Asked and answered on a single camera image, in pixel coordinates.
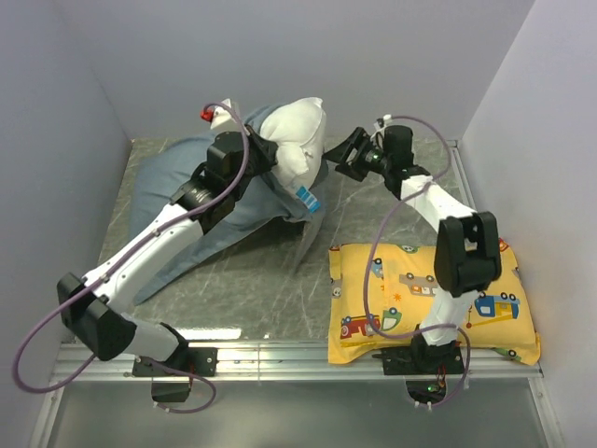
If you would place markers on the aluminium front mounting rail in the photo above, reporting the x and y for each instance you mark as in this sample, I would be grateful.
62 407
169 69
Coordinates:
279 361

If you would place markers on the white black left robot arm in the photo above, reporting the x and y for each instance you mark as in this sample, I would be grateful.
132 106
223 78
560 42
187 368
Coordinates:
94 306

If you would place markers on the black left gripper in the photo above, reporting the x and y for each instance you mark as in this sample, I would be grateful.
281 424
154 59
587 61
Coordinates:
267 150

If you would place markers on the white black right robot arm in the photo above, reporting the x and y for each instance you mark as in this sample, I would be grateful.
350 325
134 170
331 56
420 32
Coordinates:
467 258

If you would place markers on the blue patterned pillowcase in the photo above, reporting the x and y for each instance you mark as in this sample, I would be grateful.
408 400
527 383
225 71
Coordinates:
160 176

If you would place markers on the black left controller box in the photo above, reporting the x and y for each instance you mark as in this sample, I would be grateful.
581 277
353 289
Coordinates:
170 392

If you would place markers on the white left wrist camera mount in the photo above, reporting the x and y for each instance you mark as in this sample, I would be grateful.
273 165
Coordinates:
220 119

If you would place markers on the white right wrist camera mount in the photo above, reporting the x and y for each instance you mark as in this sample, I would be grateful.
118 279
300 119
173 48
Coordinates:
382 123

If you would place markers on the yellow cartoon vehicle pillow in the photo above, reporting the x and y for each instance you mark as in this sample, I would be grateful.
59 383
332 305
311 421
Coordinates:
393 287

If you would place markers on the white pillow insert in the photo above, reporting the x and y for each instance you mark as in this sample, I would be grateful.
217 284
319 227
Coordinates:
298 129

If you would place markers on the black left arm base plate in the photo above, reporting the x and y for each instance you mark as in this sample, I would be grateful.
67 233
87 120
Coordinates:
197 360

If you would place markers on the black right controller box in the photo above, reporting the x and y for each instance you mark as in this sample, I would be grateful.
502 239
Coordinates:
424 391

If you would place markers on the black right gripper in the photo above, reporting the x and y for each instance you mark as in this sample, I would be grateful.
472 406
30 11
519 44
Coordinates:
340 155

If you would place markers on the aluminium table edge rail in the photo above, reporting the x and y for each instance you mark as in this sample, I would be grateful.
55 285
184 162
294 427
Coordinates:
460 173

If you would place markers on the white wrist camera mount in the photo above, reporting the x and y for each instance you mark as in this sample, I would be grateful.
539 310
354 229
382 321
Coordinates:
220 119
382 123

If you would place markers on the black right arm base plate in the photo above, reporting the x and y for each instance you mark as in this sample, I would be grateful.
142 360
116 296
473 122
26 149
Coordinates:
400 361

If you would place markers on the black controller box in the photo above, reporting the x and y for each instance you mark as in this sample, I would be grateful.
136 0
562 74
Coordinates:
424 391
170 392

